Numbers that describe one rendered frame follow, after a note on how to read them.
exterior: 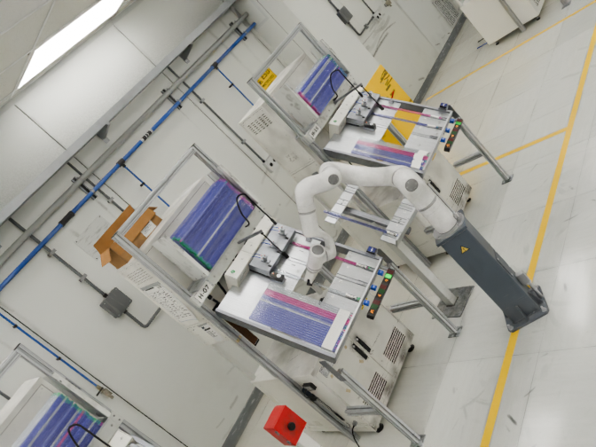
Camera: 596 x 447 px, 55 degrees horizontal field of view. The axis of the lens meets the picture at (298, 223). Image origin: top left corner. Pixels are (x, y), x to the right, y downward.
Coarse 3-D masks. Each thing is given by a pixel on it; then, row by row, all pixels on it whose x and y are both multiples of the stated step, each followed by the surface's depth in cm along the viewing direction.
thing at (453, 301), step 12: (384, 228) 356; (396, 252) 363; (408, 252) 363; (408, 264) 367; (420, 264) 366; (420, 276) 369; (432, 276) 370; (432, 288) 373; (444, 288) 373; (456, 288) 386; (468, 288) 376; (444, 300) 376; (456, 300) 377; (444, 312) 376; (456, 312) 368
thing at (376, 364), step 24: (360, 312) 352; (384, 312) 364; (360, 336) 347; (384, 336) 359; (408, 336) 371; (288, 360) 350; (312, 360) 328; (360, 360) 342; (384, 360) 353; (264, 384) 360; (336, 384) 327; (384, 384) 348; (312, 408) 353; (336, 408) 336
